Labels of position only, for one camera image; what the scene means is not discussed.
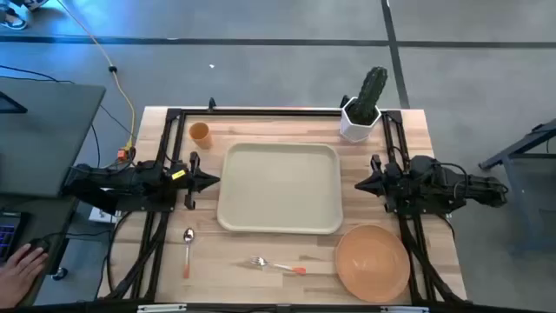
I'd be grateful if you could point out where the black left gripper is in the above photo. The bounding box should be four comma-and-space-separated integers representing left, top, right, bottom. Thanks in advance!
183, 150, 221, 211

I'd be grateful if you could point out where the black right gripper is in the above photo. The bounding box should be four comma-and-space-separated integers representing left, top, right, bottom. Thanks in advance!
354, 154, 399, 214

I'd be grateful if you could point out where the orange plastic plate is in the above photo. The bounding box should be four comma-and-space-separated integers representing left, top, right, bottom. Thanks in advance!
334, 223, 412, 304

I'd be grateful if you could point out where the orange plastic cup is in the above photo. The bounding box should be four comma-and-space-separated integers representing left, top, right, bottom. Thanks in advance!
188, 121, 214, 151

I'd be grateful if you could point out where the beige plastic tray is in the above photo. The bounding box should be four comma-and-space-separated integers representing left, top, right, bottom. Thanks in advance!
215, 142, 344, 236

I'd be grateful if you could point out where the white hexagonal plant pot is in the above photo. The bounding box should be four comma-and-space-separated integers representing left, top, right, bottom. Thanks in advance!
339, 100, 383, 143

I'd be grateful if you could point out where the green cactus plant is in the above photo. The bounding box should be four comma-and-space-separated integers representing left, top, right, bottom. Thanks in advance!
347, 65, 389, 126

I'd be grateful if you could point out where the blue-grey side table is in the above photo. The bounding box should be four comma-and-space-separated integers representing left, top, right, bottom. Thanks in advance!
477, 117, 556, 257

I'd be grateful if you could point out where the grey desk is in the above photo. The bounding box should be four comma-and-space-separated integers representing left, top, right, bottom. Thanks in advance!
0, 77, 107, 199

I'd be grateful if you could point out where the black computer mouse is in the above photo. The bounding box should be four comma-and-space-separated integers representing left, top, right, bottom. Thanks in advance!
25, 236, 51, 256

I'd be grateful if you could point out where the backlit keyboard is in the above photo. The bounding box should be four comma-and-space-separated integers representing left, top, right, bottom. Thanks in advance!
0, 211, 23, 263

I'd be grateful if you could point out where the person's hand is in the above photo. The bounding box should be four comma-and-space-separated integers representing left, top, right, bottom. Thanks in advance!
0, 243, 50, 310

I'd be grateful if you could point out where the person's shoe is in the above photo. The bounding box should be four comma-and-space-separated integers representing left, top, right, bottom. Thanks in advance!
0, 6, 29, 31

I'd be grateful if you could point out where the metal spoon with orange handle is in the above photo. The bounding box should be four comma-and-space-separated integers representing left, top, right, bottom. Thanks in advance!
182, 227, 195, 280

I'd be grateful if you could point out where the black metal table frame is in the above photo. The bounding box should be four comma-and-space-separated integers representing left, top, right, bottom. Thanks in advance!
103, 97, 468, 305

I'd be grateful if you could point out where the metal fork with orange handle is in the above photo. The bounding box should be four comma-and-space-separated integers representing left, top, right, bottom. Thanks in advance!
249, 255, 308, 276

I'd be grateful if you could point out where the silver metal bracket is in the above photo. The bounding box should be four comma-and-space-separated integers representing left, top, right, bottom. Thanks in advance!
136, 303, 189, 313
381, 305, 431, 313

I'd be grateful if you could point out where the yellow cable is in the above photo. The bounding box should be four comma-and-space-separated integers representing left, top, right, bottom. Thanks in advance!
56, 0, 137, 149

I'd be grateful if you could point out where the thin black cable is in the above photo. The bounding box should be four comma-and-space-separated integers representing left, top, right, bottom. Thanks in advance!
0, 63, 136, 169

